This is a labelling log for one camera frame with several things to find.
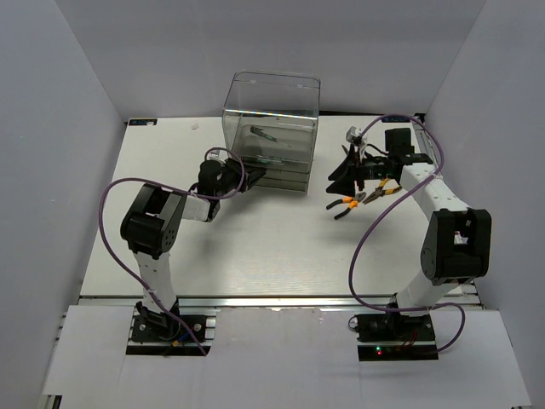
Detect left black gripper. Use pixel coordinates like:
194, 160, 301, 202
214, 157, 266, 199

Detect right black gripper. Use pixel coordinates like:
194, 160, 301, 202
325, 144, 390, 198

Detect green black screwdriver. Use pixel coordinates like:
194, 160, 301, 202
262, 158, 297, 165
243, 158, 276, 166
250, 126, 291, 148

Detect clear plastic drawer cabinet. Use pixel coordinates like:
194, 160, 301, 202
221, 71, 321, 197

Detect clear hinged cabinet lid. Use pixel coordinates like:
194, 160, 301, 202
223, 71, 321, 120

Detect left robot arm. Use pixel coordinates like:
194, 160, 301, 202
120, 158, 266, 340

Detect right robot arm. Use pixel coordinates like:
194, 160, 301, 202
326, 127, 491, 340

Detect right blue label sticker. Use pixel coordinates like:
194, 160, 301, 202
381, 115, 411, 124

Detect blue label sticker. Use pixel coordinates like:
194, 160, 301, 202
127, 118, 158, 126
381, 115, 411, 124

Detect left blue label sticker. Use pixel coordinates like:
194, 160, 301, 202
127, 118, 158, 126

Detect orange handled pliers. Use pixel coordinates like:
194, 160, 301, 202
325, 192, 367, 220

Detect yellow handled small pliers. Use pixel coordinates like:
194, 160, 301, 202
363, 178, 402, 205

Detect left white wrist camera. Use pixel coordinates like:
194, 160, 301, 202
205, 148, 223, 162

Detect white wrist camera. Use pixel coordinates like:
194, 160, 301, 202
205, 148, 223, 162
345, 126, 367, 152

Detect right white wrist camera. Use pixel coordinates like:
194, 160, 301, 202
345, 126, 367, 152

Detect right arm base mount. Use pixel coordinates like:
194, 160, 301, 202
348, 313, 439, 362

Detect right aluminium rail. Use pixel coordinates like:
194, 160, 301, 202
410, 114, 486, 308

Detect aluminium rail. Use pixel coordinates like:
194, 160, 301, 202
76, 294, 410, 310
410, 114, 486, 308

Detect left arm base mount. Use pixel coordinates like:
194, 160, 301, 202
126, 302, 215, 357

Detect front aluminium rail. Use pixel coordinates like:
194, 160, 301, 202
76, 294, 410, 310

